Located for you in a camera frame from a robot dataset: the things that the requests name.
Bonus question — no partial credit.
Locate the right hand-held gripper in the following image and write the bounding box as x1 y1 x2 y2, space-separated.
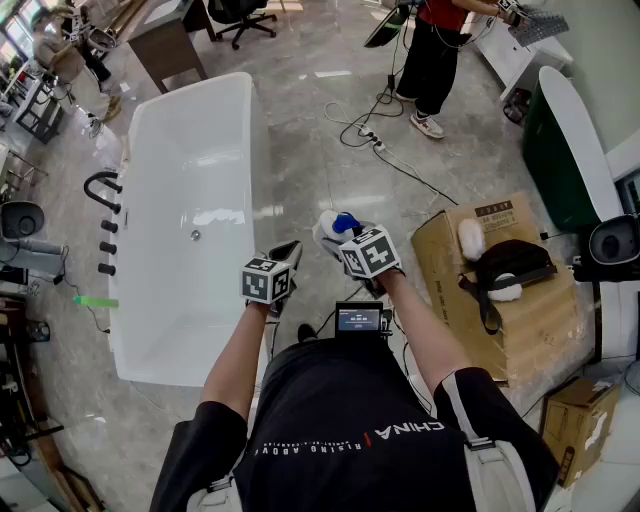
319 219 405 300

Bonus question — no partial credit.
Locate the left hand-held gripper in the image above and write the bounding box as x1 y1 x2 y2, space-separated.
242 240 304 317

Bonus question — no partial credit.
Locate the white bottle with blue cap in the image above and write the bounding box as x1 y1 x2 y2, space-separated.
312 209 361 246

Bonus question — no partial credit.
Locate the white bathtub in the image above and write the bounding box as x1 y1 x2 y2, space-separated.
108 71 271 389

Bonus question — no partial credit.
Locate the person's left forearm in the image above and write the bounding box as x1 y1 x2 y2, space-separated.
202 299 271 409

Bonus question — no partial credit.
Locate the person's right forearm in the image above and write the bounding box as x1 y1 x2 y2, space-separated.
379 269 474 396

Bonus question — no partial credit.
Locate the black chest monitor screen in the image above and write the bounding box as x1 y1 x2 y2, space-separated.
334 301 385 335

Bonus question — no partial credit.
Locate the white power strip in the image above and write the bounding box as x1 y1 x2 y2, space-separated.
357 124 387 153

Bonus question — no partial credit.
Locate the white fluffy pad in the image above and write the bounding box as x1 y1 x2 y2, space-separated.
457 218 487 262
487 272 524 303

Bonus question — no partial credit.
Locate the black bag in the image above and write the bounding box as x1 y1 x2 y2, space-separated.
457 238 559 336

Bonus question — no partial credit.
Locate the person's black printed shirt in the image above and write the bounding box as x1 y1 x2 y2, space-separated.
149 337 561 512

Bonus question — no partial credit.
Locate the green plastic bottle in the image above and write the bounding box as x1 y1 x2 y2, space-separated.
73 295 120 309

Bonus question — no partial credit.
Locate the large cardboard box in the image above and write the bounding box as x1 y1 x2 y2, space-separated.
410 192 584 386

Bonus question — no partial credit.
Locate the dark green freestanding tub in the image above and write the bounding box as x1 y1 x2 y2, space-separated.
522 64 621 232

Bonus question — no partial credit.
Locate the white counter unit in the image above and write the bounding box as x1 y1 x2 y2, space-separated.
474 19 574 101

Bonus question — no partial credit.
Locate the wooden vanity cabinet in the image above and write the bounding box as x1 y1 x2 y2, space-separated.
127 0 216 95

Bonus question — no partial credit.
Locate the black office chair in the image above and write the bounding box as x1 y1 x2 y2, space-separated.
207 0 278 50

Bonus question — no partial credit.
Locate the gray oval pack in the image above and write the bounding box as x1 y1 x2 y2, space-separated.
0 199 46 241
588 214 640 266

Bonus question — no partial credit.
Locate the perforated metal tray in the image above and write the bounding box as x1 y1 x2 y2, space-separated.
507 7 571 51

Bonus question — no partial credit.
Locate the black metal stool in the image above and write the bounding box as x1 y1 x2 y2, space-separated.
12 79 66 146

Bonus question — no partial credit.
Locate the dark cluttered shelf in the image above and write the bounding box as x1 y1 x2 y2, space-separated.
0 292 66 512

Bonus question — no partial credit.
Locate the small cardboard box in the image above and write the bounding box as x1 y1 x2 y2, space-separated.
539 377 622 489

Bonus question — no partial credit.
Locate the black floor cable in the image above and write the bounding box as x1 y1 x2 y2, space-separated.
339 29 459 206

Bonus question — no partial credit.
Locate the gray shoulder strap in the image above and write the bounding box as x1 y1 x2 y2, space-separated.
462 434 539 512
189 474 241 512

